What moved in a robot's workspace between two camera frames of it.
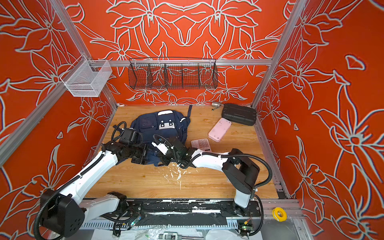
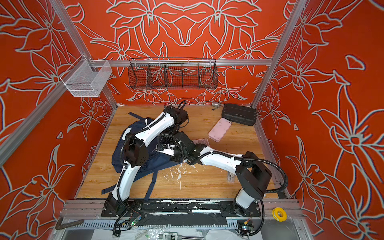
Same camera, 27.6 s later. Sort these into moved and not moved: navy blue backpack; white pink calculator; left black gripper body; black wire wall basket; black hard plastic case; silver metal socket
Moved: left black gripper body; navy blue backpack
Not moved: silver metal socket; black hard plastic case; white pink calculator; black wire wall basket
